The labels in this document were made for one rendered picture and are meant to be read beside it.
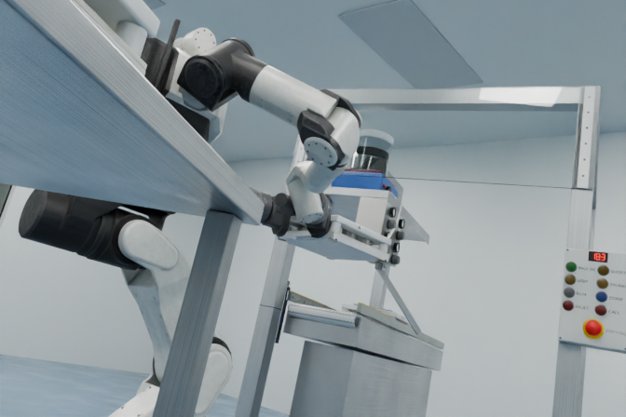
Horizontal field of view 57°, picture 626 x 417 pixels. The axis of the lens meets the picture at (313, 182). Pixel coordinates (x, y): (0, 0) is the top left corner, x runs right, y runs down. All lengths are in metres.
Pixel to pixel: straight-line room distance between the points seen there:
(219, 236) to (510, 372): 4.56
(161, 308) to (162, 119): 0.87
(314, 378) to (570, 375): 0.87
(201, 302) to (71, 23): 0.44
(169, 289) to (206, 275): 0.58
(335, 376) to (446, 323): 3.41
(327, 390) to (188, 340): 1.43
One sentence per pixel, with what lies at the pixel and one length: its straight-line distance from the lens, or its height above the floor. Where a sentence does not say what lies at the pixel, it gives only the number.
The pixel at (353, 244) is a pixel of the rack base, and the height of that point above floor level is 0.95.
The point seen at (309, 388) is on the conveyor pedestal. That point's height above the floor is 0.52.
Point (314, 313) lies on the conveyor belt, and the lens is 2.08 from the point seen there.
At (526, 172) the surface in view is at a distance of 1.94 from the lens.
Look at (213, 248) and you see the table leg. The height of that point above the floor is 0.74.
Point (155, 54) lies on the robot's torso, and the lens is 1.35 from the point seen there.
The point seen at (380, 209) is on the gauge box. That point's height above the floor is 1.16.
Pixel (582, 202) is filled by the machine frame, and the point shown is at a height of 1.22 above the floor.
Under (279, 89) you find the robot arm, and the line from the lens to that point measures 1.20.
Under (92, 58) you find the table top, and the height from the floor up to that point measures 0.80.
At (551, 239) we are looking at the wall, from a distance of 5.31.
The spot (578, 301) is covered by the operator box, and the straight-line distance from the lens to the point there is 1.77.
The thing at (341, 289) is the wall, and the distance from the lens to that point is 6.19.
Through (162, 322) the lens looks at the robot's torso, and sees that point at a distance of 1.39.
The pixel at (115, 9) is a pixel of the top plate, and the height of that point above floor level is 0.88.
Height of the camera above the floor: 0.64
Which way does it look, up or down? 16 degrees up
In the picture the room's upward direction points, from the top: 12 degrees clockwise
